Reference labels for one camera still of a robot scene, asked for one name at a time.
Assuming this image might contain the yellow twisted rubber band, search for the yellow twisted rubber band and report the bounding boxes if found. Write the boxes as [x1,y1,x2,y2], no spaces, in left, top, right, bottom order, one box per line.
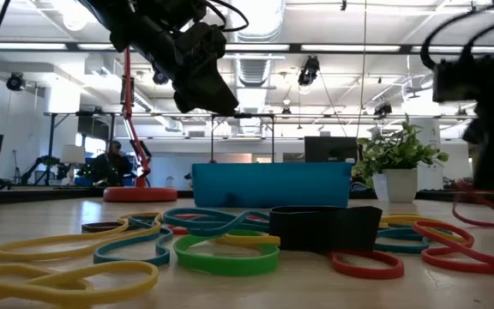
[0,260,160,309]

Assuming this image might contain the teal twisted rubber band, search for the teal twisted rubber band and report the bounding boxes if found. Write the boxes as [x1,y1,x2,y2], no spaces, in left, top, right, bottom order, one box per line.
[162,207,271,237]

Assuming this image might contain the wide black rubber band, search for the wide black rubber band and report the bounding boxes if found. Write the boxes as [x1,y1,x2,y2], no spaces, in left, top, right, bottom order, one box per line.
[268,205,383,252]

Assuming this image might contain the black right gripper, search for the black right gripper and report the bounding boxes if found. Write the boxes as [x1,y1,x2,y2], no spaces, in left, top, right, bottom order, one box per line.
[433,42,494,192]

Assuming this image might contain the person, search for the person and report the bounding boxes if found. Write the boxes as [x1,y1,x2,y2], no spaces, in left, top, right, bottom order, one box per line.
[90,139,136,188]

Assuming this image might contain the red round rubber band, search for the red round rubber band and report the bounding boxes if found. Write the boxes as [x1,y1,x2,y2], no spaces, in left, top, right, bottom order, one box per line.
[327,249,406,281]

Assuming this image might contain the red twisted rubber band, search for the red twisted rubber band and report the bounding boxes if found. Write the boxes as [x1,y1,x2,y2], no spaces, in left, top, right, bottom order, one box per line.
[411,219,494,276]

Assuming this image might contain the brown rubber band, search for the brown rubber band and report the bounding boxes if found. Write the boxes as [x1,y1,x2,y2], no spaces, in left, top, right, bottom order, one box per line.
[81,221,133,234]

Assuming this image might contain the red desk lamp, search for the red desk lamp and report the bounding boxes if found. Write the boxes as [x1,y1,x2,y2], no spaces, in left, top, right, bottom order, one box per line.
[102,45,178,203]

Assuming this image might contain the green rubber band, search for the green rubber band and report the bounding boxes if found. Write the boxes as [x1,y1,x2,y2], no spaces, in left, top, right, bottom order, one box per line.
[172,230,281,276]

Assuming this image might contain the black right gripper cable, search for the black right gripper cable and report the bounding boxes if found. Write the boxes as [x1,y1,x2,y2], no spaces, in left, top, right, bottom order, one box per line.
[420,8,494,72]

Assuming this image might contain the black metal stand frame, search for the black metal stand frame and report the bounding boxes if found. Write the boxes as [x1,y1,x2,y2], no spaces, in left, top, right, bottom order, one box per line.
[209,112,276,164]

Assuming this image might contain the black ceiling spotlight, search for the black ceiling spotlight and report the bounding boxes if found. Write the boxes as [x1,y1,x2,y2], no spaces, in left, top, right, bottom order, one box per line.
[297,55,322,88]
[5,71,27,93]
[374,101,394,118]
[152,70,171,87]

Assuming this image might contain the black background table frame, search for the black background table frame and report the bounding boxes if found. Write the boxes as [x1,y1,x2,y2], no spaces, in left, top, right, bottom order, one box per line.
[43,110,119,186]

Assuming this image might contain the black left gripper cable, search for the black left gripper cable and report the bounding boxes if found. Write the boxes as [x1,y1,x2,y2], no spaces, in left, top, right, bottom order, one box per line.
[206,0,250,33]

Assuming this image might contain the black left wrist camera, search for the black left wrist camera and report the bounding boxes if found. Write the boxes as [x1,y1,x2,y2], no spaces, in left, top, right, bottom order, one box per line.
[184,21,227,61]

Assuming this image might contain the blue plastic bin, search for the blue plastic bin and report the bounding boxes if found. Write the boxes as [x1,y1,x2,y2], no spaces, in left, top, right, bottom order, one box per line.
[190,161,354,209]

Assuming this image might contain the black aluminium table frame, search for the black aluminium table frame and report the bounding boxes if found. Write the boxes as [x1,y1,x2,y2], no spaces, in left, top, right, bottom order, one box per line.
[0,185,494,209]

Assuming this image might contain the green plant in white pot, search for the green plant in white pot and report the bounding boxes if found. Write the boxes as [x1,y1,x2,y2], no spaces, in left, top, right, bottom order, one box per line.
[351,113,450,204]

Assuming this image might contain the black ceiling light rail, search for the black ceiling light rail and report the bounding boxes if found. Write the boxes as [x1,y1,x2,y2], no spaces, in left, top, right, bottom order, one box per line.
[0,41,494,55]

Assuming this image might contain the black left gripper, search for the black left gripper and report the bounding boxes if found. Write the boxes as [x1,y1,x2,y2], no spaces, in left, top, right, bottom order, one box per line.
[137,32,240,116]

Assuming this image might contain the white table lamp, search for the white table lamp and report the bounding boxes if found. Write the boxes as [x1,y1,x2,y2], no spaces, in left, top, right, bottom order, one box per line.
[60,144,87,185]

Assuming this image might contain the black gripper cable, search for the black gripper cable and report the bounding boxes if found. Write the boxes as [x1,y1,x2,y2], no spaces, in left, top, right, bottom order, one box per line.
[206,0,250,33]
[420,8,494,72]

